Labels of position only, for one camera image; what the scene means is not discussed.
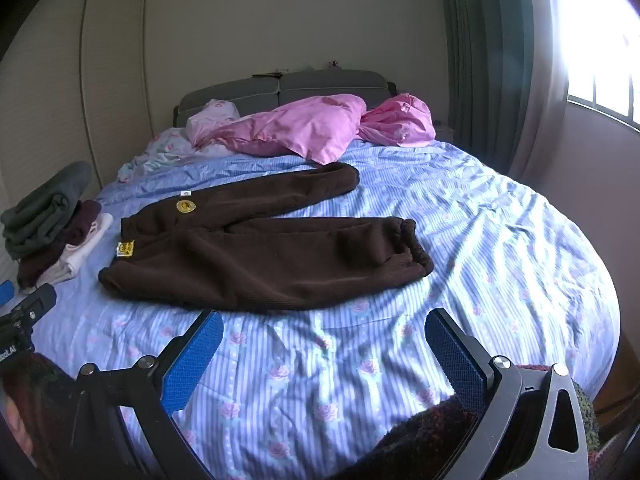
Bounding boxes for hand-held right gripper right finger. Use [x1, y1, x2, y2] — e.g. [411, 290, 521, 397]
[424, 307, 591, 480]

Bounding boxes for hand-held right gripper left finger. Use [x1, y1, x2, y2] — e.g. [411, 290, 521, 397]
[70, 308, 224, 480]

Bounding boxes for brown fleece pants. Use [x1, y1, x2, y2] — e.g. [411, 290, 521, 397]
[98, 161, 435, 314]

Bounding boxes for folded white pink garment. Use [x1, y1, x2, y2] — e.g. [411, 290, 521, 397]
[20, 212, 115, 295]

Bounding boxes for folded maroon garment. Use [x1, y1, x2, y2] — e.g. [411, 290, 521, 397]
[16, 200, 103, 289]

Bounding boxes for person's dark knit sweater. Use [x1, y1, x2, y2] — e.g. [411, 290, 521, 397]
[345, 365, 601, 480]

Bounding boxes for folded grey-green garment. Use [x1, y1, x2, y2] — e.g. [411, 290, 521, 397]
[0, 161, 94, 261]

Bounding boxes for pale floral blanket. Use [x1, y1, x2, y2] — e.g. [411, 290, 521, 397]
[117, 127, 236, 182]

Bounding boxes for cream wardrobe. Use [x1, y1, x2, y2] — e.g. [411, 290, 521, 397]
[0, 0, 149, 261]

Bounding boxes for pale pink floral pillow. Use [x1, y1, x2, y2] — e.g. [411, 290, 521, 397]
[186, 99, 242, 137]

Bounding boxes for pink quilt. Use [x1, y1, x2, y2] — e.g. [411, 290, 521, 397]
[192, 92, 437, 166]

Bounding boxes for green curtain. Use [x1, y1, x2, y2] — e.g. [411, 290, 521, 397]
[434, 0, 568, 182]

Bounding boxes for grey padded headboard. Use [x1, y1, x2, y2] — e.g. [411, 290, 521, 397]
[173, 69, 397, 128]

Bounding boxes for barred window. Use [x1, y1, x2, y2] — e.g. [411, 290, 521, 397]
[552, 0, 640, 134]

